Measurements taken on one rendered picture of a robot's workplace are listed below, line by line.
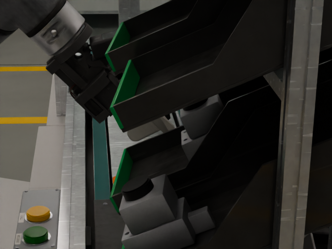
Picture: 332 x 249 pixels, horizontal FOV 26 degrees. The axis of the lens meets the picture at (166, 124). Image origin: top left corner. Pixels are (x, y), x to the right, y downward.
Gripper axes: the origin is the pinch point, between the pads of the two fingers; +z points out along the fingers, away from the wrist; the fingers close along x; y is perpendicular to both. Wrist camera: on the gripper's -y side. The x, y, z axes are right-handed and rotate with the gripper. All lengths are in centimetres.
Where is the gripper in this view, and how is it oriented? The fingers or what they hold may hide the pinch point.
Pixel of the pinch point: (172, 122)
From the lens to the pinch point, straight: 110.3
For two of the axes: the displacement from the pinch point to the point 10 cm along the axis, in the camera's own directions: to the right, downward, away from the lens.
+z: 6.7, 6.6, 3.4
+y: -7.4, 6.5, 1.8
